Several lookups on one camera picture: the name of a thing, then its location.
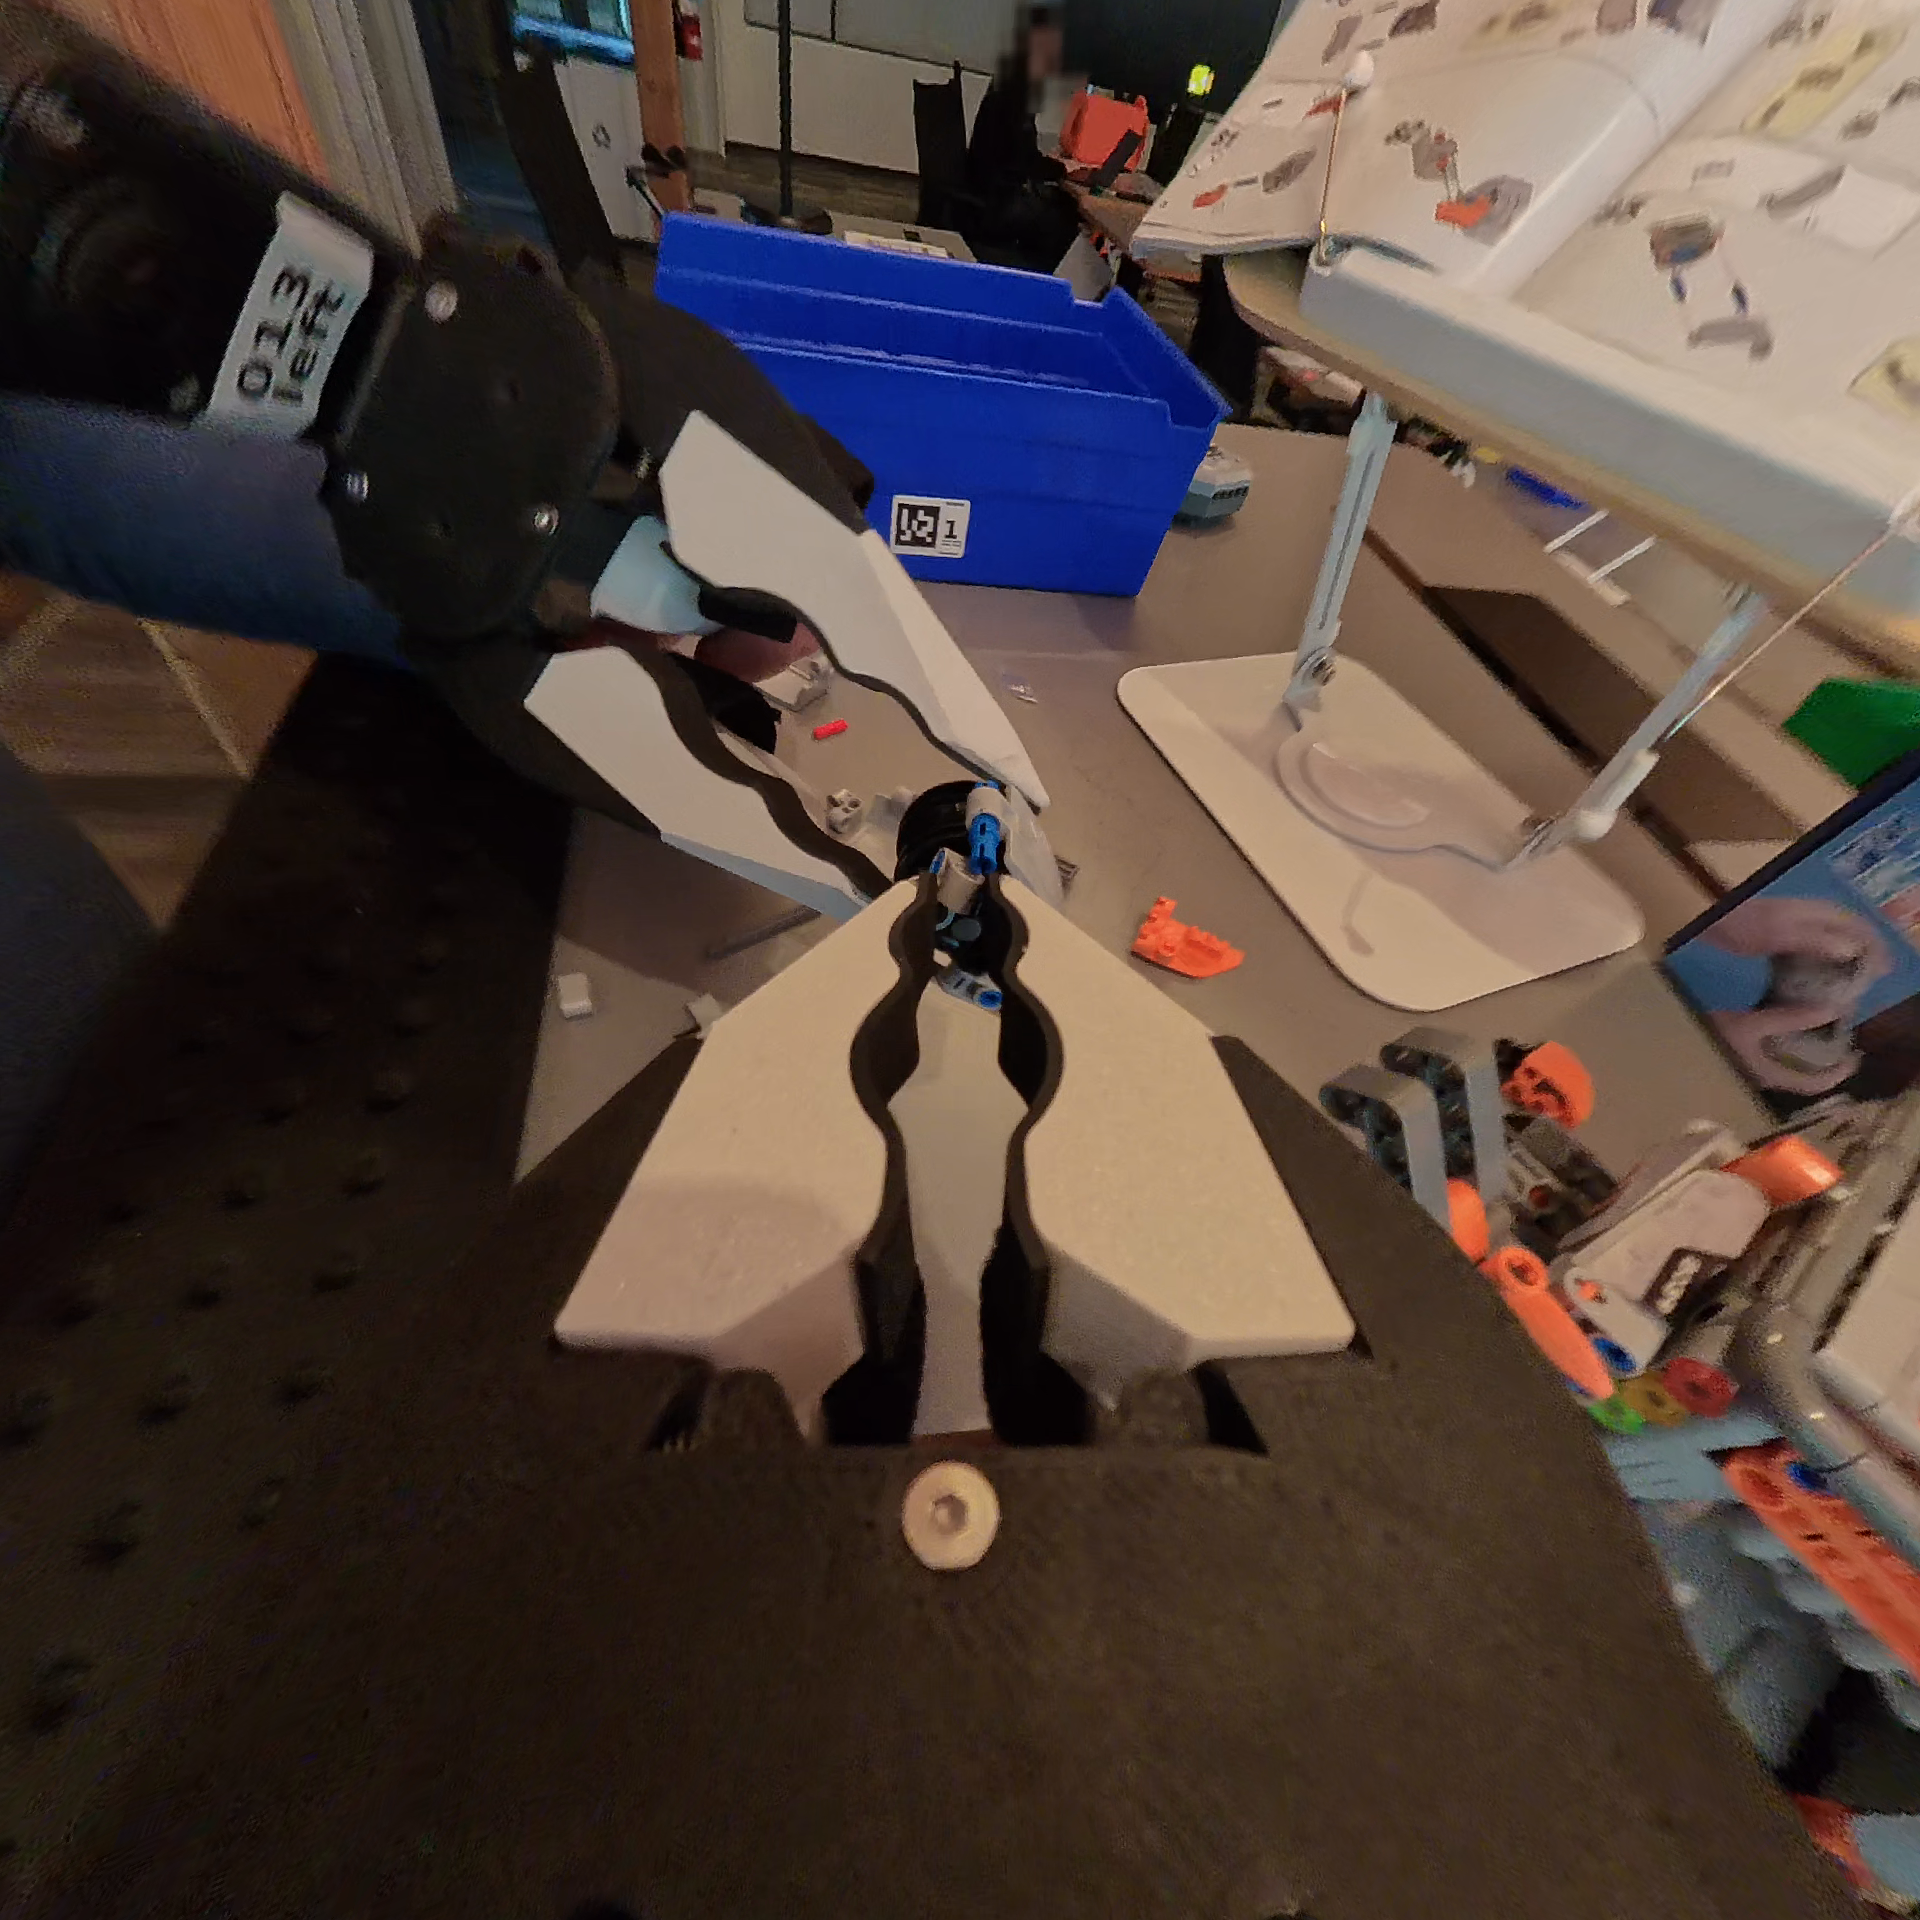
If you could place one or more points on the small white block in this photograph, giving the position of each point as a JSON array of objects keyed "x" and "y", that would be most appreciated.
[{"x": 575, "y": 998}]

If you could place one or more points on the open instruction booklet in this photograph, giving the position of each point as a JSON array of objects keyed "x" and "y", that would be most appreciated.
[{"x": 1724, "y": 225}]

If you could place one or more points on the white book stand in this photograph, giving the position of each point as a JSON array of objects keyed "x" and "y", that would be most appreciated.
[{"x": 1500, "y": 914}]

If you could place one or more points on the grey two-hole connector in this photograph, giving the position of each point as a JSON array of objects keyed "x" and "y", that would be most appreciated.
[{"x": 845, "y": 811}]

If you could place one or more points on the green plastic bin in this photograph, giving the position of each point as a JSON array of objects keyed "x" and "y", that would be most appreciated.
[{"x": 1852, "y": 727}]

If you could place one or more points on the blue plastic bin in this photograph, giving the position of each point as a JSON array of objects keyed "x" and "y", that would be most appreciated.
[{"x": 1051, "y": 494}]

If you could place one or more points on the wooden pillar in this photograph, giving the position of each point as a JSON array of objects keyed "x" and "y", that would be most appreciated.
[{"x": 226, "y": 60}]

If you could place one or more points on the blue robot kit box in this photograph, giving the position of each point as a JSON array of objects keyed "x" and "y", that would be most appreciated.
[{"x": 1876, "y": 886}]

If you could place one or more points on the orange wedge brick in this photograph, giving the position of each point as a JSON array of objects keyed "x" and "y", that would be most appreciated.
[{"x": 1184, "y": 945}]

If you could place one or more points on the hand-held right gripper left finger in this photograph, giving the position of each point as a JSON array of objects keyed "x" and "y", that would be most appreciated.
[{"x": 735, "y": 1200}]

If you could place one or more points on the grey toy control hub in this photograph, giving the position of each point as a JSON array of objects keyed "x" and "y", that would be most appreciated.
[{"x": 1219, "y": 487}]

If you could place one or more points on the person's left forearm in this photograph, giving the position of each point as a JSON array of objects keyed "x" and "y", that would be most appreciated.
[{"x": 182, "y": 523}]

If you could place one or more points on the person's left hand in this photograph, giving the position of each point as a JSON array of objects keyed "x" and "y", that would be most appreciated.
[{"x": 750, "y": 660}]

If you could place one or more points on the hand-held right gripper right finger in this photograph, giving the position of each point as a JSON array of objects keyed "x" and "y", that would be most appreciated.
[{"x": 1184, "y": 1200}]

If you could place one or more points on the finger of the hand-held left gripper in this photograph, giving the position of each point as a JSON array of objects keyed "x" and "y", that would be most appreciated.
[
  {"x": 646, "y": 751},
  {"x": 810, "y": 556}
]

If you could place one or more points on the grey double connector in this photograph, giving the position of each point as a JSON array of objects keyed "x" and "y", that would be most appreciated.
[{"x": 807, "y": 687}]

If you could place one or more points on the black monitor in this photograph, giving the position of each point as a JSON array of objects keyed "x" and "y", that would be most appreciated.
[{"x": 1141, "y": 36}]

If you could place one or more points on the grey orange tracked toy robot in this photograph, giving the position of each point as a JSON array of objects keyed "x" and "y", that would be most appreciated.
[{"x": 1652, "y": 1275}]

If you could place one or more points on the white curved panel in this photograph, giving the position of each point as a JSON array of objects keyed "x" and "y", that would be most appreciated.
[{"x": 702, "y": 1020}]

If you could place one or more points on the black pole stand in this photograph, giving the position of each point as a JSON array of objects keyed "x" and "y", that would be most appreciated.
[{"x": 787, "y": 119}]

